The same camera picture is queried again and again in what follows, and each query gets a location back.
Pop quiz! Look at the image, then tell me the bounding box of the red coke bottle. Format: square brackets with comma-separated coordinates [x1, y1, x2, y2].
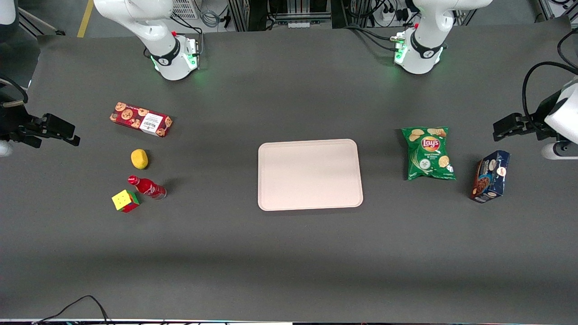
[128, 175, 167, 200]

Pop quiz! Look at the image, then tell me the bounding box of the beige plastic tray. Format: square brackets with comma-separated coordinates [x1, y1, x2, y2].
[257, 139, 364, 211]

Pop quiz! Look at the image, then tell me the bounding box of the dark blue cookie box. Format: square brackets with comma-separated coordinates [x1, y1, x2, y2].
[470, 150, 511, 204]

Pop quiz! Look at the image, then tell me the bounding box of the red cookie box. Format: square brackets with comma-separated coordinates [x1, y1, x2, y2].
[109, 102, 173, 138]

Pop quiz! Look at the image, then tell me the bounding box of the yellow lemon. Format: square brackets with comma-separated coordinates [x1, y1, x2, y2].
[131, 149, 149, 170]

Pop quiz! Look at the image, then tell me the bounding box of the green chips bag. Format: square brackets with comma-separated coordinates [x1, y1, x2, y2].
[401, 126, 457, 181]

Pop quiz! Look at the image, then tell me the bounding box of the colourful puzzle cube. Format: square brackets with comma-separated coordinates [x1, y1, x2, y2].
[112, 189, 140, 213]

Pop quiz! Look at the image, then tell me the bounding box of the white power strip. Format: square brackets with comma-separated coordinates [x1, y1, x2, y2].
[381, 5, 410, 26]

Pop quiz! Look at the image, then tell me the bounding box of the white vented box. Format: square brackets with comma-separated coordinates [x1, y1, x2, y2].
[172, 0, 200, 20]

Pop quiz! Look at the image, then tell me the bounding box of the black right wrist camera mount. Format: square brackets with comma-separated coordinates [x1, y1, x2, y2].
[0, 103, 44, 149]

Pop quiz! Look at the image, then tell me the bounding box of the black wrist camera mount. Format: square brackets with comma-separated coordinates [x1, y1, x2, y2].
[0, 103, 44, 149]
[526, 90, 563, 141]

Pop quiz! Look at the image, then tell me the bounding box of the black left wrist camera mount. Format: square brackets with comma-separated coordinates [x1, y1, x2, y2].
[526, 90, 563, 141]

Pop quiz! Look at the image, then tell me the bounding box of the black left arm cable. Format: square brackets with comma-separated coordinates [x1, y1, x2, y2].
[557, 28, 578, 70]
[522, 61, 578, 131]

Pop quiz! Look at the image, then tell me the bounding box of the thin black cable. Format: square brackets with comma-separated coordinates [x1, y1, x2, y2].
[32, 295, 112, 325]

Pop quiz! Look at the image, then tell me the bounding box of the black left base cable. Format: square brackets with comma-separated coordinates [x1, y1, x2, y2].
[345, 25, 405, 53]

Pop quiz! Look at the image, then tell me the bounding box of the grey coiled cable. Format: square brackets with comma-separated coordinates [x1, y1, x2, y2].
[199, 8, 222, 29]

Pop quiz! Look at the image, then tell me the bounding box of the aluminium profile frame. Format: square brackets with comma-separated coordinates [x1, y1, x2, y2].
[228, 0, 335, 32]

